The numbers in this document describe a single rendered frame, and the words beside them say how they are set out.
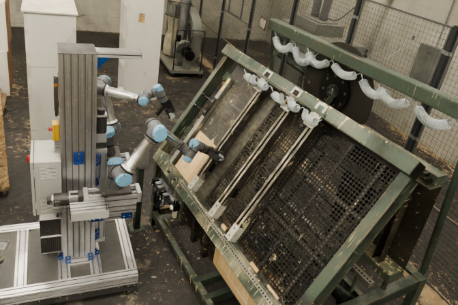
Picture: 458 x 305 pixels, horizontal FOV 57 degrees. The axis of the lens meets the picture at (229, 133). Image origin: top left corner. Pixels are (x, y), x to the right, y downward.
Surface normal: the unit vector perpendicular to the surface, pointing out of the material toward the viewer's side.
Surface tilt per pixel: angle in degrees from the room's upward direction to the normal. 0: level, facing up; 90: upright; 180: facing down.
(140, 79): 90
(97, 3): 90
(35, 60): 90
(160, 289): 0
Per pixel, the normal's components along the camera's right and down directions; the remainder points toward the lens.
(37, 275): 0.15, -0.88
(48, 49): 0.36, 0.46
